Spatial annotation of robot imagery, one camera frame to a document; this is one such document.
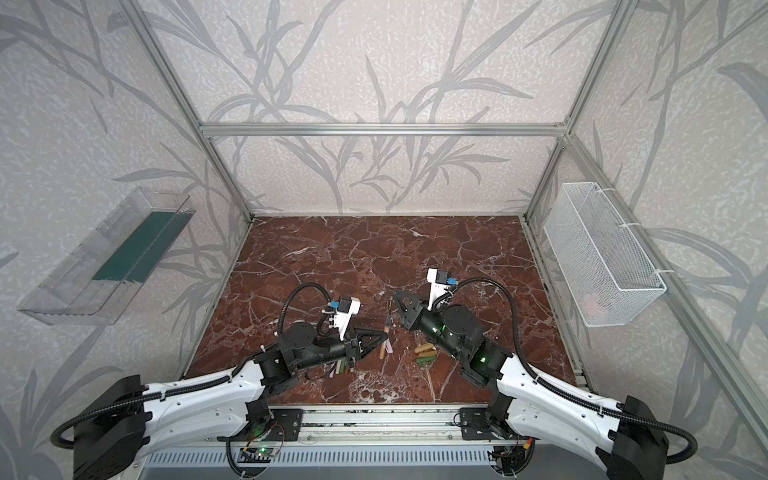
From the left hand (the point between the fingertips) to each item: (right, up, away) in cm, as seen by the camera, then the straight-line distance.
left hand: (388, 333), depth 68 cm
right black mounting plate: (+22, -25, +6) cm, 33 cm away
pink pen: (-17, -16, +14) cm, 27 cm away
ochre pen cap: (+10, -12, +18) cm, 24 cm away
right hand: (+1, +11, +1) cm, 11 cm away
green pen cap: (+10, -13, +17) cm, 24 cm away
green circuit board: (-30, -29, +3) cm, 42 cm away
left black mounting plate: (-26, -25, +6) cm, 36 cm away
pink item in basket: (+50, +5, +4) cm, 50 cm away
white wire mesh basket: (+46, +14, -7) cm, 49 cm away
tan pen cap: (+9, -10, +19) cm, 23 cm away
